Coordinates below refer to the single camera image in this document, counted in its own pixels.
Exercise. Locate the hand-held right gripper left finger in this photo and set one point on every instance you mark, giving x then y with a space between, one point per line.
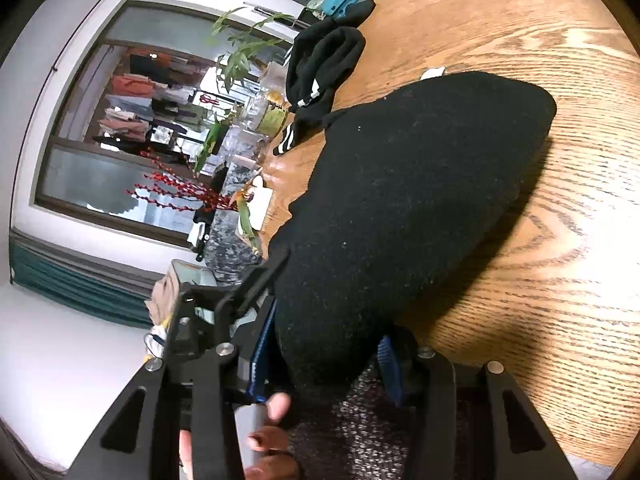
260 360

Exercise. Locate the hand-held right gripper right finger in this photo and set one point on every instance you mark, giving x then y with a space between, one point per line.
391 372

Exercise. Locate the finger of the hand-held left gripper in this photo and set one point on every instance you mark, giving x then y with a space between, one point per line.
255 280

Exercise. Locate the plain black sweater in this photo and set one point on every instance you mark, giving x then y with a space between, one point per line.
415 200

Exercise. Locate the person's left hand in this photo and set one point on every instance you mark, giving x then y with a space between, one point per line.
272 440

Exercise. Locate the grey camouflage cloth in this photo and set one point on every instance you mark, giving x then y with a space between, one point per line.
230 240

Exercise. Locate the orange flower plant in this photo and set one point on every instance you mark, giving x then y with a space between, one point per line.
247 220

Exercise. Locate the person's grey knit clothing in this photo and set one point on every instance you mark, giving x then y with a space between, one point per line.
350 435

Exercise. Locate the white paper sheet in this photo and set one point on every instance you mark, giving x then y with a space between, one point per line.
259 200

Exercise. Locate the red berry branches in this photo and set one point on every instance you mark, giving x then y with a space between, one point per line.
180 192

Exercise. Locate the folded black white-striped sweater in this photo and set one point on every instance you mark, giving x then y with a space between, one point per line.
286 141

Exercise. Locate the glass jar with green label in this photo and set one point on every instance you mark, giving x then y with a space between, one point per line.
272 117

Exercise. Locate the window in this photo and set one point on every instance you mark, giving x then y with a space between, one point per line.
100 180

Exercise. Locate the clear plastic container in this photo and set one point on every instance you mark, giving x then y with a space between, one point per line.
273 77

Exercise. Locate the green leafy plant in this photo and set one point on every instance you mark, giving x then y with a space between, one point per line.
240 55

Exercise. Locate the crumpled black white-striped sweater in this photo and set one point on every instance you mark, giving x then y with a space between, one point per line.
325 55

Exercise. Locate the small white paper tag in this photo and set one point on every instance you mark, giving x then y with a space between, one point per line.
432 73

